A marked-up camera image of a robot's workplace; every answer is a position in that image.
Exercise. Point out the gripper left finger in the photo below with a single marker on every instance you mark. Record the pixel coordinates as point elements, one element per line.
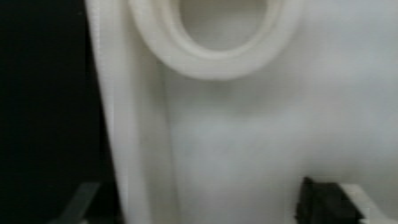
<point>76,207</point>

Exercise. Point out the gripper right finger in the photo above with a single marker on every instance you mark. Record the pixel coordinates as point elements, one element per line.
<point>334,203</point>

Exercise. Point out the white square table top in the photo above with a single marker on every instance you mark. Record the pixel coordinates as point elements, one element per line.
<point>248,93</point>

